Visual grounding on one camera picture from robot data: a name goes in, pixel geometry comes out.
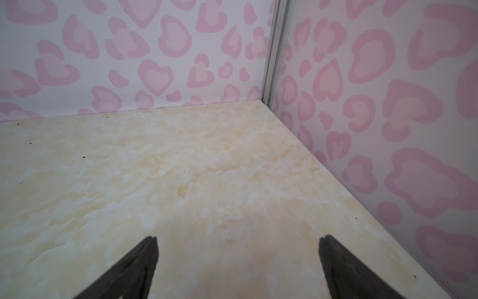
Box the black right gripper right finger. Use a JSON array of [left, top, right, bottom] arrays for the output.
[[318, 235, 404, 299]]

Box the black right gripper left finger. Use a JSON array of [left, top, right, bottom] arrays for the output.
[[76, 236, 159, 299]]

